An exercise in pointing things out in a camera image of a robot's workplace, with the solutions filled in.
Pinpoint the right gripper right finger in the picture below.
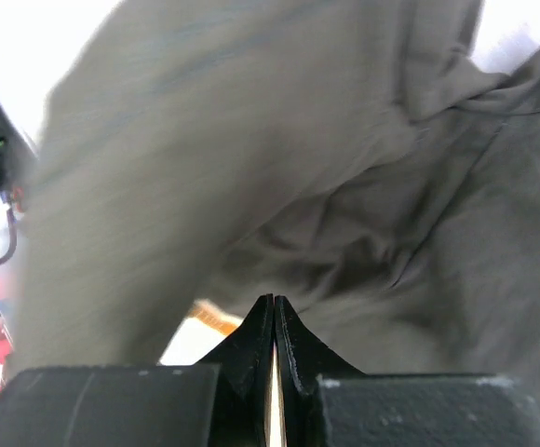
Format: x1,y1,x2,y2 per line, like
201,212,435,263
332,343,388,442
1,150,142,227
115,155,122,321
274,296,365,446

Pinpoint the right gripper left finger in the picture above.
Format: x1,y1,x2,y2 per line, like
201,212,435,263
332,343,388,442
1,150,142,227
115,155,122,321
199,294,274,447

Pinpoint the olive green underwear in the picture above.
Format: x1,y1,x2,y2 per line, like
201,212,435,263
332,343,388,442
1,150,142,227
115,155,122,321
7,0,540,420

